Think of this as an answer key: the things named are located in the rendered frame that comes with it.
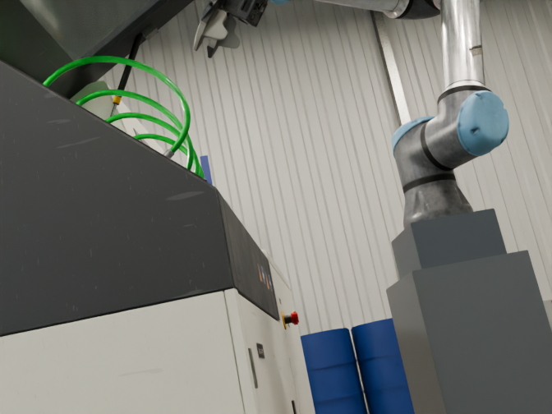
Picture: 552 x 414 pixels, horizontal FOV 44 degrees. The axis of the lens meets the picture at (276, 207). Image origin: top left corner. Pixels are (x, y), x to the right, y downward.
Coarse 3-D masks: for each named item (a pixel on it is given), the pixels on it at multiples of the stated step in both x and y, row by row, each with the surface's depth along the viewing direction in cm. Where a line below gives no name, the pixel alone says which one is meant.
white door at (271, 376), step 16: (240, 304) 105; (256, 320) 120; (272, 320) 149; (256, 336) 116; (272, 336) 142; (256, 352) 111; (272, 352) 135; (256, 368) 107; (272, 368) 129; (256, 384) 101; (272, 384) 123; (288, 384) 155; (272, 400) 118; (288, 400) 148
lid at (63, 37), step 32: (0, 0) 146; (32, 0) 155; (64, 0) 162; (96, 0) 170; (128, 0) 178; (160, 0) 188; (192, 0) 195; (0, 32) 153; (32, 32) 160; (64, 32) 170; (96, 32) 179; (128, 32) 186; (32, 64) 169; (64, 64) 177; (96, 64) 187; (64, 96) 188
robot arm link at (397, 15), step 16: (272, 0) 147; (288, 0) 147; (320, 0) 150; (336, 0) 151; (352, 0) 153; (368, 0) 155; (384, 0) 157; (400, 0) 159; (416, 0) 160; (400, 16) 162; (416, 16) 163; (432, 16) 164
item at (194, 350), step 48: (48, 336) 103; (96, 336) 103; (144, 336) 102; (192, 336) 101; (240, 336) 100; (0, 384) 102; (48, 384) 102; (96, 384) 101; (144, 384) 100; (192, 384) 99; (240, 384) 99
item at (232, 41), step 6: (228, 18) 137; (228, 24) 138; (234, 24) 137; (228, 30) 138; (228, 36) 138; (234, 36) 138; (210, 42) 139; (216, 42) 139; (222, 42) 139; (228, 42) 139; (234, 42) 138; (210, 48) 139; (216, 48) 140; (210, 54) 140
